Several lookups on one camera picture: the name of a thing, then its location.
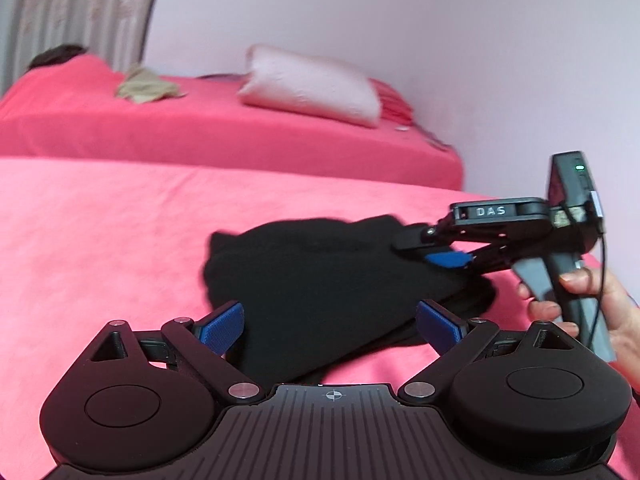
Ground patterned pink curtain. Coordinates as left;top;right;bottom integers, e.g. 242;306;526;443
0;0;166;97

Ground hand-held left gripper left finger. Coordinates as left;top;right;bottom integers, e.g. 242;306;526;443
87;300;264;403

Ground dark crumpled garment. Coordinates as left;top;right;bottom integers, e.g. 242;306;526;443
27;44;91;71

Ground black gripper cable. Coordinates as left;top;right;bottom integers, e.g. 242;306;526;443
585;190;609;347

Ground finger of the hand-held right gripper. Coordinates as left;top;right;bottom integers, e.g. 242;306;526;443
391;223;507;254
424;242;512;276

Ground beige garment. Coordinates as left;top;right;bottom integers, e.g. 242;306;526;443
115;65;189;106

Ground person's right forearm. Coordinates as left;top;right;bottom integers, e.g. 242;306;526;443
614;332;640;402

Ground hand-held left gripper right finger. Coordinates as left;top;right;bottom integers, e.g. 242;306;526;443
397;299;581;406

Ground person's right hand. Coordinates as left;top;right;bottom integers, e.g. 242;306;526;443
517;264;640;361

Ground black pants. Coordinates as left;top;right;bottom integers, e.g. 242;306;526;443
202;214;499;387

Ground light pink embossed pillow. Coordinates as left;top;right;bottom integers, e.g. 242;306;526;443
237;44;384;129

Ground red striped pillow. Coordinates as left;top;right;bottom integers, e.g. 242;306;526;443
370;79;416;126

